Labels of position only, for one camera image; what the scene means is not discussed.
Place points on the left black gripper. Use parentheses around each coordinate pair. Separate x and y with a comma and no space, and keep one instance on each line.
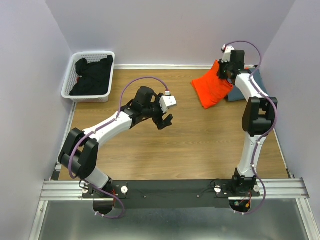
(160,123)

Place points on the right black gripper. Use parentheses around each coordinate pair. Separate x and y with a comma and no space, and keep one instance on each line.
(220,64)

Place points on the orange t shirt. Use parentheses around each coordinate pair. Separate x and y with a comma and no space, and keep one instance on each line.
(210,88)

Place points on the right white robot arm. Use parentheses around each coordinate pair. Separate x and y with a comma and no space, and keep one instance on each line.
(259,118)

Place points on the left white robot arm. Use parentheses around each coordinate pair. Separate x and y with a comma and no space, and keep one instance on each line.
(79,153)

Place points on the folded blue t shirt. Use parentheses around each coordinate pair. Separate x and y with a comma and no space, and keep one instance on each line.
(236,94)

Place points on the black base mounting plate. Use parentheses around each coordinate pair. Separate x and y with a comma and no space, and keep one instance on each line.
(172,194)

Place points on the black t shirt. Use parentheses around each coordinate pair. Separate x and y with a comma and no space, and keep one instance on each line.
(93,78)

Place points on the white plastic laundry basket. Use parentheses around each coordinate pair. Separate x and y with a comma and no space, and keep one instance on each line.
(71,76)

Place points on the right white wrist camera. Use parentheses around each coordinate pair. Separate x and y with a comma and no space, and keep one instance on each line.
(227,51)

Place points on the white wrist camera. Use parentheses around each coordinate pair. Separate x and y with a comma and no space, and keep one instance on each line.
(167,101)
(227,51)

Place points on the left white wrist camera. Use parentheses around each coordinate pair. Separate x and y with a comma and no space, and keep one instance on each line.
(167,101)

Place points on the aluminium frame rail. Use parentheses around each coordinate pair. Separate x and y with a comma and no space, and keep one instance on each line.
(201,144)

